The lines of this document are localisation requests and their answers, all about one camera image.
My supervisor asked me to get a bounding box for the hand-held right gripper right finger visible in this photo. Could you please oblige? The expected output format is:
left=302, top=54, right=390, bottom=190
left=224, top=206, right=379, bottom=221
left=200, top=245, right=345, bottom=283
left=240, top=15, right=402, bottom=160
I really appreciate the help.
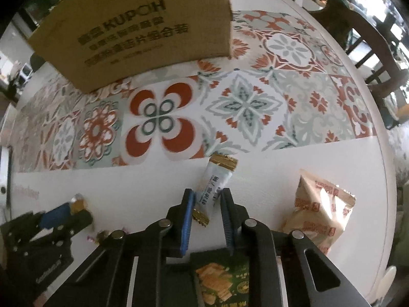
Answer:
left=220, top=187, right=373, bottom=307

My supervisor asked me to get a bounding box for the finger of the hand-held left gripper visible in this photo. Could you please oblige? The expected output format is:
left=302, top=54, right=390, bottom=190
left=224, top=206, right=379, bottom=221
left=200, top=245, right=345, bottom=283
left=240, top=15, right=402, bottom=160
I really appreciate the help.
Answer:
left=32, top=203, right=73, bottom=229
left=48, top=210, right=94, bottom=241

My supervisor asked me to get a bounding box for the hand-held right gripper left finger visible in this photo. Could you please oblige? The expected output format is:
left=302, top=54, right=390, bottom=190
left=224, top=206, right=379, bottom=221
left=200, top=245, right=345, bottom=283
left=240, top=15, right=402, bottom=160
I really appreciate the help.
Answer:
left=41, top=188, right=205, bottom=307

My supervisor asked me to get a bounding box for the round gold-wrapped candy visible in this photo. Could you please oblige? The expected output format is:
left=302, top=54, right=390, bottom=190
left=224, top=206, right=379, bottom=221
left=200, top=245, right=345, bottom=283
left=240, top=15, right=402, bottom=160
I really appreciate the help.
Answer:
left=71, top=195, right=89, bottom=213

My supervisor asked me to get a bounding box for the small white gold-ended snack packet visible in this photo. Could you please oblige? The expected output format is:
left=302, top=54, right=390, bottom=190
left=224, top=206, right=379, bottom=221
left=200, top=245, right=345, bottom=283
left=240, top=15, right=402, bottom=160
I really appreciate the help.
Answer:
left=191, top=154, right=239, bottom=228

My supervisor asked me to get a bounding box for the brown cardboard box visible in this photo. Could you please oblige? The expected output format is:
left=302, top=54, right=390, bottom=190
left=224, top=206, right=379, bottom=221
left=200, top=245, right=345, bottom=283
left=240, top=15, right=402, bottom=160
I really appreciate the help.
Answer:
left=27, top=0, right=234, bottom=94

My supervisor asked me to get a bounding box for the green cracker-print snack packet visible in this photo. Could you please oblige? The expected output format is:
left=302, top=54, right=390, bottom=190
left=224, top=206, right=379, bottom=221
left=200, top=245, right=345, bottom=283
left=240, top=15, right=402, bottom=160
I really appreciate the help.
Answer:
left=191, top=249, right=250, bottom=307

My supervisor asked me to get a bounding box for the beige crinkled snack bag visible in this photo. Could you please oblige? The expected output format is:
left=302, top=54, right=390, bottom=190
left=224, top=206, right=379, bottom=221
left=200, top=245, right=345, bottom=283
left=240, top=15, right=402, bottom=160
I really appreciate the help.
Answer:
left=281, top=169, right=357, bottom=257

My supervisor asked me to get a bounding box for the patterned floral table runner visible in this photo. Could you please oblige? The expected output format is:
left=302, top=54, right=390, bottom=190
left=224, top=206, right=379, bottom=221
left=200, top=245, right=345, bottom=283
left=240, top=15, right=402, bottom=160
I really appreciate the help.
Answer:
left=13, top=9, right=379, bottom=173

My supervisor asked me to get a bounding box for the dark wooden chair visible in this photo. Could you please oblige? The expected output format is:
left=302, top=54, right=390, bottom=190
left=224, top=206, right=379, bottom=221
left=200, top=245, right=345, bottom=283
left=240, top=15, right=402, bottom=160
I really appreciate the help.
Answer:
left=306, top=0, right=409, bottom=104

